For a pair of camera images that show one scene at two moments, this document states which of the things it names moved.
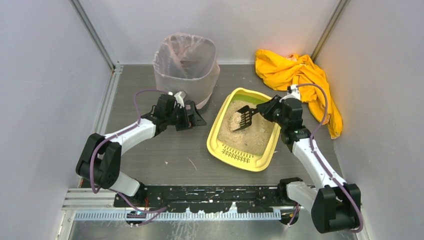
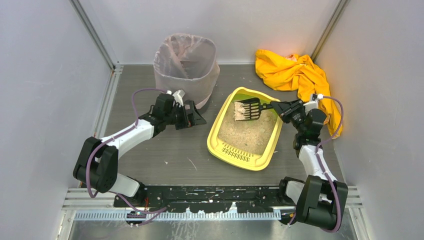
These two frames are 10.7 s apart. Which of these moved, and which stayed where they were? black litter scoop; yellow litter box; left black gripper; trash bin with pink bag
Moved: black litter scoop
Stayed: left black gripper; trash bin with pink bag; yellow litter box
